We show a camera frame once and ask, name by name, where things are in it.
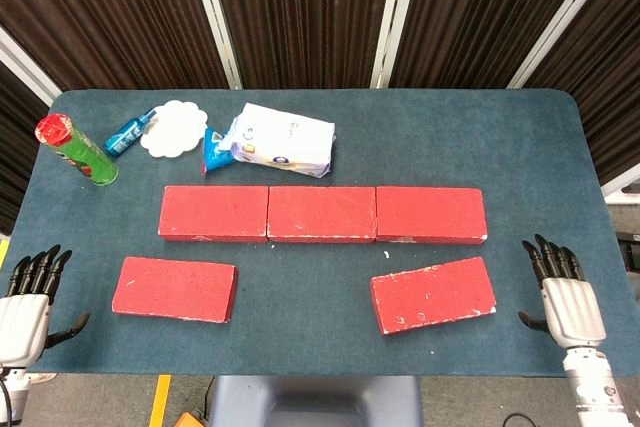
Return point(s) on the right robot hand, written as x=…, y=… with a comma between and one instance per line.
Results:
x=575, y=312

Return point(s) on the red brick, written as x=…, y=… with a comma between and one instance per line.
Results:
x=431, y=213
x=175, y=289
x=432, y=294
x=214, y=209
x=321, y=211

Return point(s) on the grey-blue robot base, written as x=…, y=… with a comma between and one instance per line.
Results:
x=315, y=404

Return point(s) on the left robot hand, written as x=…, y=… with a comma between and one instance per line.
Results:
x=22, y=322

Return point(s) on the white tissue pack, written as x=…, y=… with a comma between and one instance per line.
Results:
x=285, y=139

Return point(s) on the brown ribbed partition panel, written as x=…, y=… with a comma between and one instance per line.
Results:
x=305, y=12
x=610, y=72
x=110, y=12
x=480, y=12
x=15, y=147

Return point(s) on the yellow floor tape strip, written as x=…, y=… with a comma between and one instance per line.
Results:
x=160, y=402

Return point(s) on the blue felt table cover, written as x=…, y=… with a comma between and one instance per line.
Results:
x=310, y=307

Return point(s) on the orange box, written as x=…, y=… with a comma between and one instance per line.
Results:
x=191, y=420

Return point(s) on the white partition post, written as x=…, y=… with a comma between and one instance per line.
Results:
x=25, y=67
x=396, y=17
x=214, y=17
x=562, y=19

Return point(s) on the blue snack packet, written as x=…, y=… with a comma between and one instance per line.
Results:
x=212, y=154

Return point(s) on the black device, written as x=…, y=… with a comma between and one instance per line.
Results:
x=631, y=252

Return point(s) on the green chips can red lid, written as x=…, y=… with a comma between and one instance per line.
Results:
x=87, y=154

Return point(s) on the white flower-shaped plate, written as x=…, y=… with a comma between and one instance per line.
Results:
x=175, y=129

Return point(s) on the blue spray bottle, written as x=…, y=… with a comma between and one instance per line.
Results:
x=125, y=134

